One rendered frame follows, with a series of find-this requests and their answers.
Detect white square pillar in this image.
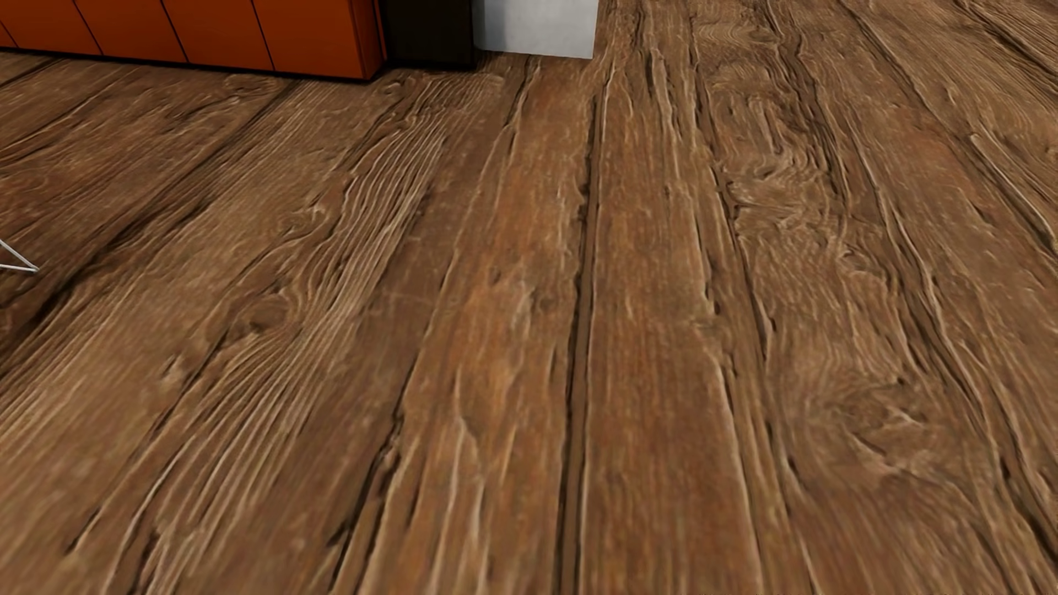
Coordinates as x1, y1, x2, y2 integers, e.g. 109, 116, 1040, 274
473, 0, 600, 61

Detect dark black panel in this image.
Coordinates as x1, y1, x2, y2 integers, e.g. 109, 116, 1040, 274
379, 0, 476, 69

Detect orange wooden cabinet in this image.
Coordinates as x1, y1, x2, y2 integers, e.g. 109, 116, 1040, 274
0, 0, 388, 81

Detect thin metal wire frame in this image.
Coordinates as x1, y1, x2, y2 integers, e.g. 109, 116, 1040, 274
0, 240, 40, 274

